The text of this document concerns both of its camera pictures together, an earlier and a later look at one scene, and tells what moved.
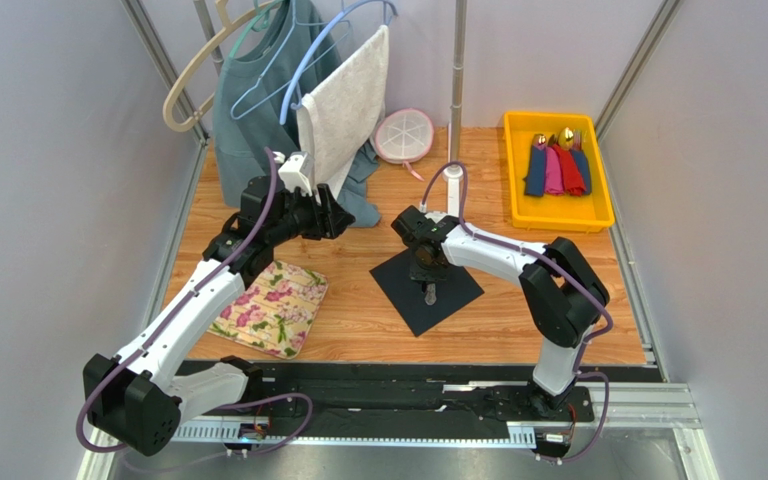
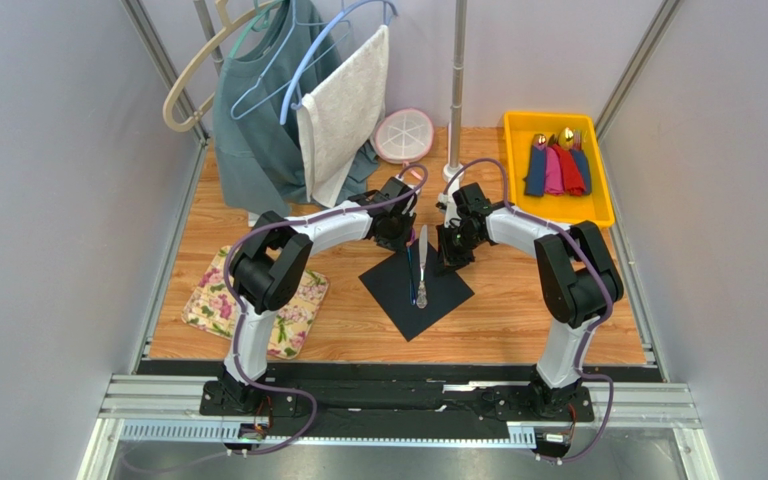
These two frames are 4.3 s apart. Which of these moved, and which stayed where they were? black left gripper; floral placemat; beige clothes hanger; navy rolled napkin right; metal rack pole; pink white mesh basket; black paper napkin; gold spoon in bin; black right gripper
Moved: black left gripper; black right gripper; black paper napkin
Stayed: metal rack pole; gold spoon in bin; beige clothes hanger; navy rolled napkin right; pink white mesh basket; floral placemat
